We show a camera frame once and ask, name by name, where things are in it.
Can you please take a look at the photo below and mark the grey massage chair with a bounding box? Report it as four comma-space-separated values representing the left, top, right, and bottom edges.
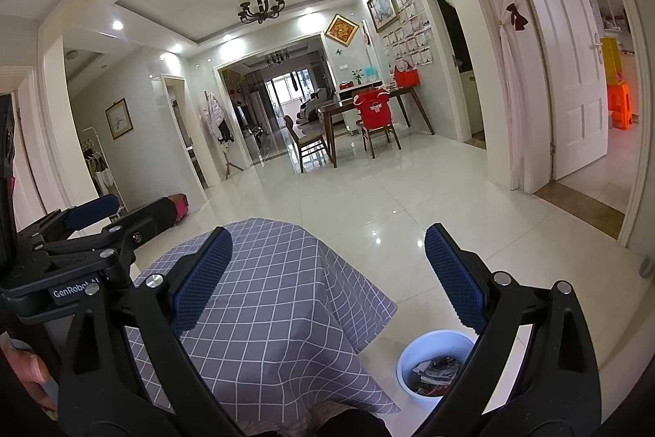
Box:
298, 89, 333, 123

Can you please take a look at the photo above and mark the wooden coat stand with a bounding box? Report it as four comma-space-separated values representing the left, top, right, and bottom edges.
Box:
199, 91, 244, 181

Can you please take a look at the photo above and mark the white clothes rack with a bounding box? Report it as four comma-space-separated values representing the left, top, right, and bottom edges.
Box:
82, 127, 129, 217

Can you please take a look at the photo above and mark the person's left hand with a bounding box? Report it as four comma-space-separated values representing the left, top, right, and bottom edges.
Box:
0, 335, 58, 412

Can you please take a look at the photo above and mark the small framed wall picture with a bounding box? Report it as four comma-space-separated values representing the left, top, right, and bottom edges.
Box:
105, 98, 134, 141

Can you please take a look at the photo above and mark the group of wall certificates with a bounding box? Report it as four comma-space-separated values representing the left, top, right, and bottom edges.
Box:
381, 0, 436, 69

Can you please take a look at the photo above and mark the white sideboard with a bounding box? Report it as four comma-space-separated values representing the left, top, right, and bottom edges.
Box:
335, 81, 384, 136

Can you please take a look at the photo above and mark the dark red bow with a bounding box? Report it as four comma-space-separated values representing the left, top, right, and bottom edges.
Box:
506, 3, 529, 32

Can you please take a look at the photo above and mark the red bag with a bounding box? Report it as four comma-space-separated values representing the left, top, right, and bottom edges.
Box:
393, 58, 421, 88

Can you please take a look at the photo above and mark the yellow box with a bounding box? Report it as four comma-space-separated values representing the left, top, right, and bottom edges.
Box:
600, 36, 620, 87

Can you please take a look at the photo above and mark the printed magazine page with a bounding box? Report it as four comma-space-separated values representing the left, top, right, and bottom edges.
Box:
412, 355, 461, 385

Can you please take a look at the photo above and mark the white coat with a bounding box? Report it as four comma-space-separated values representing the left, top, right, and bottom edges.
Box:
199, 93, 226, 142

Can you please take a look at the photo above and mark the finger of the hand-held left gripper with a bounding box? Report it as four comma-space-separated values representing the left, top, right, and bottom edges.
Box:
15, 194, 121, 256
43, 199, 178, 269

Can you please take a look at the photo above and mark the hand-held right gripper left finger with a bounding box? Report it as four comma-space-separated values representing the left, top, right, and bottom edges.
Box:
56, 227, 241, 437

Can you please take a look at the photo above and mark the wooden chair with shirt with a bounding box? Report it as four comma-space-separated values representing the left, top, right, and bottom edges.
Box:
353, 91, 402, 160

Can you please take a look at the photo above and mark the wooden dining table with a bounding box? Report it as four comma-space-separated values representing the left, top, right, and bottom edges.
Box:
318, 86, 436, 169

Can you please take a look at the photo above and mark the diamond framed gold picture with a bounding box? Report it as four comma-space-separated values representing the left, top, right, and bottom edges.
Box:
325, 13, 360, 46

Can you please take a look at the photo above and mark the wooden dining chair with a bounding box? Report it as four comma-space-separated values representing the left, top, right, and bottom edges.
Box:
284, 115, 333, 174

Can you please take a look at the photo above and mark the white panel door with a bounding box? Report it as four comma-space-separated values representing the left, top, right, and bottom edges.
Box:
527, 0, 610, 182

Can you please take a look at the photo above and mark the black chandelier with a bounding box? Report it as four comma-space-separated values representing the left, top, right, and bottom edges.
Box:
238, 0, 286, 25

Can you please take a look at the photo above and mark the framed wall painting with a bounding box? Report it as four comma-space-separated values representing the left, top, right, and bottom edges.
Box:
367, 0, 400, 33

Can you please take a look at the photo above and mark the orange plastic stool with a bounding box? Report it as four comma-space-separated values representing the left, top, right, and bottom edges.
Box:
607, 84, 635, 129

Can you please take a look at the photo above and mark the red shirt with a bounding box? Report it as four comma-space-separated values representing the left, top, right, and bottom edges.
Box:
353, 90, 392, 129

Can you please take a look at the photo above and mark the white lace curtain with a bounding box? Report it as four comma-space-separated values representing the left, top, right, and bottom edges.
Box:
450, 0, 543, 192

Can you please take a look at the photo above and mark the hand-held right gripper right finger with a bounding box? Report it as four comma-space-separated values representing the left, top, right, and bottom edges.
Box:
425, 223, 602, 437

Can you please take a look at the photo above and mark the grey checked tablecloth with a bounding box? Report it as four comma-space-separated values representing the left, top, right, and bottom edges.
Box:
123, 218, 400, 417

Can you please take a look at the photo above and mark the blue plastic bucket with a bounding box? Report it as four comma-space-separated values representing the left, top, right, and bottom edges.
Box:
396, 329, 479, 410

